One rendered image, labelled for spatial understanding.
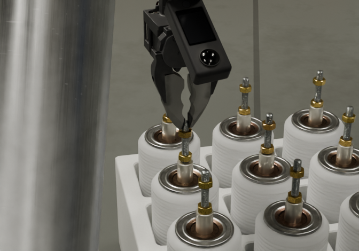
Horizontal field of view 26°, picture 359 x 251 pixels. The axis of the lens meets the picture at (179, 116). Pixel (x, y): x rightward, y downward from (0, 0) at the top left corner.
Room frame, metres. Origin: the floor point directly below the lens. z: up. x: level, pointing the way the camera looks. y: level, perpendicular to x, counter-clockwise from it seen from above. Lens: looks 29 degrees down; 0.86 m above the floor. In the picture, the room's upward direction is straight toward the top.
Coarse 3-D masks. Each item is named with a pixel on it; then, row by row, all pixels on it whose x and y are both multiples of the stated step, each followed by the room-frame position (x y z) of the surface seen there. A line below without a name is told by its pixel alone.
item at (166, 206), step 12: (156, 180) 0.91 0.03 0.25; (216, 180) 0.91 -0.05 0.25; (156, 192) 0.89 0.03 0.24; (168, 192) 0.88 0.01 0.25; (216, 192) 0.89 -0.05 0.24; (156, 204) 0.89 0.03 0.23; (168, 204) 0.87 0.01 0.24; (180, 204) 0.86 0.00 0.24; (192, 204) 0.86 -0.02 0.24; (216, 204) 0.89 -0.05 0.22; (156, 216) 0.89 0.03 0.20; (168, 216) 0.87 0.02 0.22; (180, 216) 0.86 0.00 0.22; (156, 228) 0.89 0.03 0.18; (168, 228) 0.87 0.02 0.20; (156, 240) 0.89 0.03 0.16
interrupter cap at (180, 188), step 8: (168, 168) 0.93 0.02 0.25; (176, 168) 0.93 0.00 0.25; (200, 168) 0.93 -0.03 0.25; (160, 176) 0.91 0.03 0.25; (168, 176) 0.91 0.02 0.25; (176, 176) 0.92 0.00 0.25; (200, 176) 0.91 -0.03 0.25; (160, 184) 0.89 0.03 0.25; (168, 184) 0.89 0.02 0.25; (176, 184) 0.89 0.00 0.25; (184, 184) 0.90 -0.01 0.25; (192, 184) 0.90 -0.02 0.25; (176, 192) 0.87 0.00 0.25; (184, 192) 0.87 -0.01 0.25; (192, 192) 0.87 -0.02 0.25
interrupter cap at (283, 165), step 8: (248, 160) 0.95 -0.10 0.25; (256, 160) 0.95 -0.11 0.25; (280, 160) 0.95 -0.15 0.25; (240, 168) 0.93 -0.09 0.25; (248, 168) 0.93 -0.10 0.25; (256, 168) 0.94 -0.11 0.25; (280, 168) 0.93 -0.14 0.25; (288, 168) 0.93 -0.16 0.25; (248, 176) 0.91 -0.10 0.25; (256, 176) 0.91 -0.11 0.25; (264, 176) 0.91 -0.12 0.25; (272, 176) 0.91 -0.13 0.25; (280, 176) 0.91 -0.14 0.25; (288, 176) 0.91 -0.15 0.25; (264, 184) 0.90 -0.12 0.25; (272, 184) 0.90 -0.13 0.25
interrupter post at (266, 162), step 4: (260, 152) 0.93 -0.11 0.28; (272, 152) 0.93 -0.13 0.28; (260, 156) 0.93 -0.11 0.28; (264, 156) 0.92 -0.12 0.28; (268, 156) 0.92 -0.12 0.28; (272, 156) 0.93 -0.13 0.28; (260, 160) 0.93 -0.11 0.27; (264, 160) 0.92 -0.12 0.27; (268, 160) 0.92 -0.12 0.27; (272, 160) 0.93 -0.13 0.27; (260, 164) 0.93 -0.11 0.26; (264, 164) 0.92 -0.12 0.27; (268, 164) 0.92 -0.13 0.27; (272, 164) 0.93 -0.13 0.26; (260, 168) 0.93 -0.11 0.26; (264, 168) 0.92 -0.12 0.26; (268, 168) 0.92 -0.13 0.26; (272, 168) 0.93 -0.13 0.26; (264, 172) 0.92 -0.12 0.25; (268, 172) 0.92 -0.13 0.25
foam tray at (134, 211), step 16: (128, 160) 1.07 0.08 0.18; (208, 160) 1.09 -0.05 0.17; (128, 176) 1.02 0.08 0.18; (128, 192) 0.98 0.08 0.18; (224, 192) 0.98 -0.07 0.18; (304, 192) 1.00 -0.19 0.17; (128, 208) 0.94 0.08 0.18; (144, 208) 0.94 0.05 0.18; (224, 208) 0.94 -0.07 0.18; (128, 224) 0.94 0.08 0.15; (144, 224) 0.90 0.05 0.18; (336, 224) 0.90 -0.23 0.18; (128, 240) 0.95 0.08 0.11; (144, 240) 0.86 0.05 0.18; (336, 240) 0.89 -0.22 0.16
